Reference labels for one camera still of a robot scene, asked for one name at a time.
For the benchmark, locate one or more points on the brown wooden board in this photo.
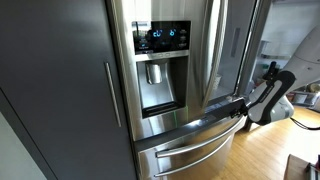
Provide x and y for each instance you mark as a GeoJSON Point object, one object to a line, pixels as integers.
{"type": "Point", "coordinates": [296, 168]}

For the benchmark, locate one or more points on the stainless steel freezer drawer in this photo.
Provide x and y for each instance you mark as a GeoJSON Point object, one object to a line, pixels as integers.
{"type": "Point", "coordinates": [173, 166]}

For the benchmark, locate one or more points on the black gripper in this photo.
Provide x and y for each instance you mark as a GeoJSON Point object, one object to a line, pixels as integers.
{"type": "Point", "coordinates": [241, 107]}

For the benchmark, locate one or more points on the white door shelf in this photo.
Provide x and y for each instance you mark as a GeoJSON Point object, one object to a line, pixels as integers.
{"type": "Point", "coordinates": [271, 55]}

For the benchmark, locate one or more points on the white background container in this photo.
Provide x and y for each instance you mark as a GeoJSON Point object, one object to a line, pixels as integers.
{"type": "Point", "coordinates": [300, 99]}

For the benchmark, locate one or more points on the stainless steel fridge drawer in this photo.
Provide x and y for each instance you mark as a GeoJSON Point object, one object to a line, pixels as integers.
{"type": "Point", "coordinates": [186, 130]}

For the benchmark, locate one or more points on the black fridge display panel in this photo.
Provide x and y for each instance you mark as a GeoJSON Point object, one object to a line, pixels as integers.
{"type": "Point", "coordinates": [161, 36]}

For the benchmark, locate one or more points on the silver water dispenser nozzle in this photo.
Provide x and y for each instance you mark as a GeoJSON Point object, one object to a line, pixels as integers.
{"type": "Point", "coordinates": [154, 72]}

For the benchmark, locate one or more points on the open white fridge door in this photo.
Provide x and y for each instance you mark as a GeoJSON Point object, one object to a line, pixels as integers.
{"type": "Point", "coordinates": [253, 33]}

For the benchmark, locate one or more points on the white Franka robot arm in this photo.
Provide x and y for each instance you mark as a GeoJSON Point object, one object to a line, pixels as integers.
{"type": "Point", "coordinates": [300, 60]}

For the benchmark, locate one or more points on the tall grey cabinet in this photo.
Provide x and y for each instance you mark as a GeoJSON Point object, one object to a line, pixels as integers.
{"type": "Point", "coordinates": [60, 83]}

